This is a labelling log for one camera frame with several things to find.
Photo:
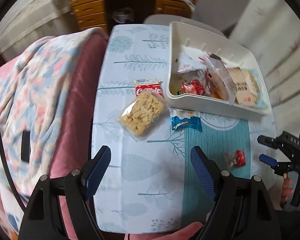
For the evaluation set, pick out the lace-covered piano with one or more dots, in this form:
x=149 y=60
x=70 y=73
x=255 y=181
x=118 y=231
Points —
x=30 y=20

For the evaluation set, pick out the beige printed snack packet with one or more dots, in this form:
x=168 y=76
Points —
x=243 y=94

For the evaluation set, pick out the teal striped placemat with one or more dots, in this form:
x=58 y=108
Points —
x=215 y=167

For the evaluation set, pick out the tree-patterned tablecloth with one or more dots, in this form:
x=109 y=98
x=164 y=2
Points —
x=150 y=185

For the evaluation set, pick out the clear bag of crackers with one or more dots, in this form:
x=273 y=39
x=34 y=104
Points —
x=142 y=113

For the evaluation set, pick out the small red candy wrapper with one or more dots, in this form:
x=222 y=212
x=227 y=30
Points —
x=235 y=159

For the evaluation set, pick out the red Lipo cookies packet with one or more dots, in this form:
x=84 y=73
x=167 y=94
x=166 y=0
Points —
x=152 y=84

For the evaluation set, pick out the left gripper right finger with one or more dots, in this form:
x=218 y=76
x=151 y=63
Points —
x=242 y=209

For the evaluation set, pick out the white plastic storage bin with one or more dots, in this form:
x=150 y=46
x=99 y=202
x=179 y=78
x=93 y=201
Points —
x=197 y=43

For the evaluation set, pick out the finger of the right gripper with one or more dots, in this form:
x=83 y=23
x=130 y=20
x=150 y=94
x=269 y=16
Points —
x=268 y=141
x=268 y=160

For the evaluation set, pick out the black remote on blanket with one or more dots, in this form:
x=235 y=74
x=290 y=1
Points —
x=25 y=146

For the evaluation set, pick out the yellow cake clear package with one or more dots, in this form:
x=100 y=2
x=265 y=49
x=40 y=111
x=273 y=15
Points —
x=252 y=80

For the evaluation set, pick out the blue white snack packet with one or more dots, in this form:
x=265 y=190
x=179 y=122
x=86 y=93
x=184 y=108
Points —
x=181 y=118

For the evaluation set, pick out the white grey snack packet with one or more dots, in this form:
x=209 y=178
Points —
x=185 y=64

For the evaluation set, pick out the person's right hand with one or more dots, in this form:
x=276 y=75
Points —
x=287 y=191

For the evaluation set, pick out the grey office chair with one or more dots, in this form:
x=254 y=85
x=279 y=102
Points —
x=218 y=16

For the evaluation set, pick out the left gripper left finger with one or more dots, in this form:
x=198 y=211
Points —
x=43 y=217

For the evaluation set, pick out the mixed nuts clear packet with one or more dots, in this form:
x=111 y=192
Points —
x=195 y=82

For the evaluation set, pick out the large clear printed snack bag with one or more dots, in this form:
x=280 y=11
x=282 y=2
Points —
x=222 y=82

